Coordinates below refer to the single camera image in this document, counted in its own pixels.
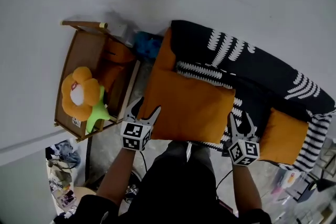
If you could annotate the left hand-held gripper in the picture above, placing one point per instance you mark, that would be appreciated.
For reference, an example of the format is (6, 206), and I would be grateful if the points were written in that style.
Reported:
(134, 136)

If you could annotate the black white striped cushion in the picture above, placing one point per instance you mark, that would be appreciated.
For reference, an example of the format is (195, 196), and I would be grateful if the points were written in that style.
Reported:
(316, 139)

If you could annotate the clear plastic box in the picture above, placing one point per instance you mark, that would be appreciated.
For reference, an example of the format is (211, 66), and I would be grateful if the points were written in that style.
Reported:
(288, 179)

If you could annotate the black white patterned sofa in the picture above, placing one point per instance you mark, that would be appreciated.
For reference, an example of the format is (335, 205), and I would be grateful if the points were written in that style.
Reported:
(262, 68)

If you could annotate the wooden crib shelf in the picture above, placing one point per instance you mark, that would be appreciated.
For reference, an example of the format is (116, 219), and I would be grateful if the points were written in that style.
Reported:
(84, 49)

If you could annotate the round wooden stool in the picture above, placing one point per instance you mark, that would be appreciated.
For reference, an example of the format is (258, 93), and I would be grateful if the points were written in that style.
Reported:
(82, 191)

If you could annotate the person's left forearm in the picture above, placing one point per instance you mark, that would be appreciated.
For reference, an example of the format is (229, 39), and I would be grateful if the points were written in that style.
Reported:
(116, 175)

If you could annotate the large orange cushion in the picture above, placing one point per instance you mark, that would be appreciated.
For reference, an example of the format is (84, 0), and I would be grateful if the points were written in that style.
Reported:
(183, 107)

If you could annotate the person's right forearm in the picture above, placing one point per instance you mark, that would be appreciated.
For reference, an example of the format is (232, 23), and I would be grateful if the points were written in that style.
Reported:
(246, 186)

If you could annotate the black metal pole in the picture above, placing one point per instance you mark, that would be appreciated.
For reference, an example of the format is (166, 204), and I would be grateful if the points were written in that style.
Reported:
(88, 160)

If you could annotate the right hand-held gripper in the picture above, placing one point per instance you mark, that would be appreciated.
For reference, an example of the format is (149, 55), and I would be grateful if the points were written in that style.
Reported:
(243, 152)

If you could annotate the person's black clothed body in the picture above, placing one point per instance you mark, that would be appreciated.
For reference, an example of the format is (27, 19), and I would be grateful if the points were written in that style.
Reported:
(178, 191)

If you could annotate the orange flower plush toy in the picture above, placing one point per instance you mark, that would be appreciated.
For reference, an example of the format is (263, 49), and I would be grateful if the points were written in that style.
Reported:
(78, 94)

